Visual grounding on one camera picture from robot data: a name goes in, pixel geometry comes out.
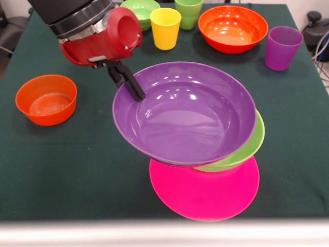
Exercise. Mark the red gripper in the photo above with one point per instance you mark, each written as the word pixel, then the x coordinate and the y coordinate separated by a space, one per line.
pixel 102 49

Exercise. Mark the purple plastic bowl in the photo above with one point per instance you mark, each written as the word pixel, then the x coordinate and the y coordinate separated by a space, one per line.
pixel 190 123

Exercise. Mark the small red-orange plastic bowl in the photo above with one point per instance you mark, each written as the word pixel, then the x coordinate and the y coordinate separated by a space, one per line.
pixel 46 103

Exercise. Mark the pink plastic bowl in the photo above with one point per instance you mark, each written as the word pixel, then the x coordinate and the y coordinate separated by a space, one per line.
pixel 205 195

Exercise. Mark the large green plastic bowl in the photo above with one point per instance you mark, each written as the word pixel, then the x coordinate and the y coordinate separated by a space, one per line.
pixel 254 144

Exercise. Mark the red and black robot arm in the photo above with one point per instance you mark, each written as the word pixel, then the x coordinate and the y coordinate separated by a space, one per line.
pixel 64 10

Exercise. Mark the yellow plastic cup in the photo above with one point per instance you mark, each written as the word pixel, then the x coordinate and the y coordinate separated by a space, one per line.
pixel 165 31

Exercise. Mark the small green plastic bowl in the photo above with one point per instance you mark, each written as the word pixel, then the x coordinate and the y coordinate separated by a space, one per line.
pixel 146 10

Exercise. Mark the green plastic cup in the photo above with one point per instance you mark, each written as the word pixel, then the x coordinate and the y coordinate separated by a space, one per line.
pixel 191 15

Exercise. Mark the dark green tablecloth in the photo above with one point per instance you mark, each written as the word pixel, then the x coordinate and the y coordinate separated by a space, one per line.
pixel 77 167

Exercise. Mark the large red-orange plastic bowl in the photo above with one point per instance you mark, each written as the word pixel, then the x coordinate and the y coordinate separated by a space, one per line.
pixel 232 31

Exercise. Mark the grey office chair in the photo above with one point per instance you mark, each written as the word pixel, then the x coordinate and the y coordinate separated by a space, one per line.
pixel 13 31

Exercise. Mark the purple plastic cup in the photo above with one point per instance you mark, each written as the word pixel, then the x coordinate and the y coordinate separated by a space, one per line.
pixel 282 49

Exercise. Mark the black chair base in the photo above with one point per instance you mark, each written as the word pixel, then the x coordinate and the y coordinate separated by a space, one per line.
pixel 314 31

